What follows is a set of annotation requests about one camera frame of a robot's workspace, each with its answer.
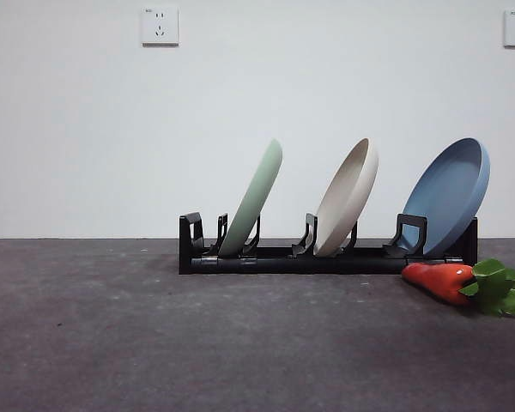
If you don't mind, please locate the orange carrot with green leaves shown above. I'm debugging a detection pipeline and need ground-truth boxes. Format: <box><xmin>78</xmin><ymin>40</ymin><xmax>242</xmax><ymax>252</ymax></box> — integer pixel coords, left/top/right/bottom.
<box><xmin>401</xmin><ymin>257</ymin><xmax>515</xmax><ymax>318</ymax></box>

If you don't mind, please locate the beige plate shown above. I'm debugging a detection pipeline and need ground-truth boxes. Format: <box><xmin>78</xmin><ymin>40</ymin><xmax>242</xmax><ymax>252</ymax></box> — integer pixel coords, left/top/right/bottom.
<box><xmin>313</xmin><ymin>136</ymin><xmax>379</xmax><ymax>258</ymax></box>

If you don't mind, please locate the black plate rack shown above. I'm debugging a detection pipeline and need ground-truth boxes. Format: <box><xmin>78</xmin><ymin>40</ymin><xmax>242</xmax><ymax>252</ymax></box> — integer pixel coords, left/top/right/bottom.
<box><xmin>179</xmin><ymin>211</ymin><xmax>480</xmax><ymax>276</ymax></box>

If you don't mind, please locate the blue plate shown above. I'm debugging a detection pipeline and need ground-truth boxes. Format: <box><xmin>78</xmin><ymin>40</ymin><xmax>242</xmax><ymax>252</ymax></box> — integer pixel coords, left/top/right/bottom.
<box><xmin>401</xmin><ymin>136</ymin><xmax>492</xmax><ymax>258</ymax></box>

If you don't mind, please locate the light green plate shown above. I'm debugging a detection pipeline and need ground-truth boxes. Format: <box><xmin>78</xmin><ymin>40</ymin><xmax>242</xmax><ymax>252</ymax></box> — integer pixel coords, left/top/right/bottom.
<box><xmin>217</xmin><ymin>137</ymin><xmax>283</xmax><ymax>258</ymax></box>

